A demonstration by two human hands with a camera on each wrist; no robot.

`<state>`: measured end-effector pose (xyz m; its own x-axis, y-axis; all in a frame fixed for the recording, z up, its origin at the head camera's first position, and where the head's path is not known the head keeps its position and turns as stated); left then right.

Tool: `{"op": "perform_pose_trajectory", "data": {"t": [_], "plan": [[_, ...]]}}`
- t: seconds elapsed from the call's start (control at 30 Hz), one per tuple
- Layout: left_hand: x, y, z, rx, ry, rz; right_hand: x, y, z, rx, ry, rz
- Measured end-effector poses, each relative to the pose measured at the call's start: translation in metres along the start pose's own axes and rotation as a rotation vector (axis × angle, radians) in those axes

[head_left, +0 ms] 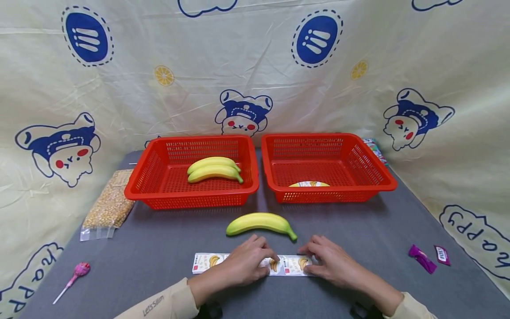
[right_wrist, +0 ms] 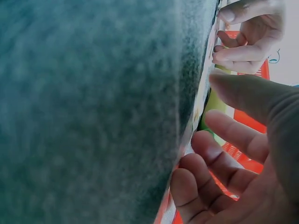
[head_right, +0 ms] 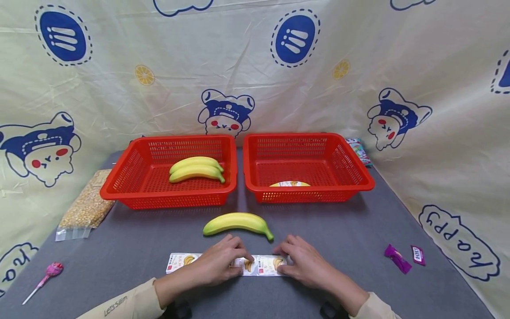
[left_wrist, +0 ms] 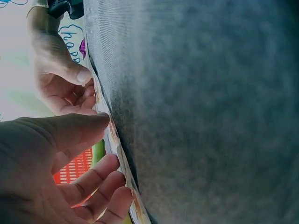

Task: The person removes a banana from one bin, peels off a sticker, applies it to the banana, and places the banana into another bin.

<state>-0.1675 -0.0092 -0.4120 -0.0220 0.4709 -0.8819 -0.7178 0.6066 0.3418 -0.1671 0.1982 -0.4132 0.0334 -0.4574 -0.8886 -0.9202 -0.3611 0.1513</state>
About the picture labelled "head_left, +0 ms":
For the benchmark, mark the person's right hand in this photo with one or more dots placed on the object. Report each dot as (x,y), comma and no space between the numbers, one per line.
(338,266)

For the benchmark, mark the person's left hand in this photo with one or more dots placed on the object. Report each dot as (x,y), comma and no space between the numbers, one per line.
(235,270)

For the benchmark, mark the person's left fingers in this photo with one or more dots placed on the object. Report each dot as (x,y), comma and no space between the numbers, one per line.
(261,252)

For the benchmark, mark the person's right fingers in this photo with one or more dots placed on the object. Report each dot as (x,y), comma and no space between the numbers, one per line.
(316,250)

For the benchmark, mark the strip of banana stickers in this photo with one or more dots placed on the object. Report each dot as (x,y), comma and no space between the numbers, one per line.
(203,262)

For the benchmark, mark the person's right forearm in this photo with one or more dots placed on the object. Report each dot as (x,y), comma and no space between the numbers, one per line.
(392,301)

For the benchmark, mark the person's left forearm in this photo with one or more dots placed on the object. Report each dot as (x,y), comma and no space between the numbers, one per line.
(167,303)

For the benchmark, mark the yellow green banana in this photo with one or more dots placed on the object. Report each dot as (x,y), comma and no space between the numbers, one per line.
(215,173)
(259,221)
(213,161)

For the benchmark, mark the round banana sticker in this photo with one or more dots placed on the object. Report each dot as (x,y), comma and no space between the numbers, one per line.
(308,184)

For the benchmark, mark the red plastic basket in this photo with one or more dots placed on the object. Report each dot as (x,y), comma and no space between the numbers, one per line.
(159,186)
(350,177)

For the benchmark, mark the long purple candy wrapper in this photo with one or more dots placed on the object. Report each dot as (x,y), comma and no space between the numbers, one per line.
(421,258)

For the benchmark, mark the colourful printed packet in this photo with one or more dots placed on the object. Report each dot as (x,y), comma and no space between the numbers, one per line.
(376,150)

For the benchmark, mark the small purple candy packet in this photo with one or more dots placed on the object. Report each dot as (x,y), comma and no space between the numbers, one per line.
(442,255)

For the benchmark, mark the clear bag of corn kernels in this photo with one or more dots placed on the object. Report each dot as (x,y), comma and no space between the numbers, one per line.
(109,204)

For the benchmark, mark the pink lollipop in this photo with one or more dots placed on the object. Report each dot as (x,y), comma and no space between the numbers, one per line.
(81,269)

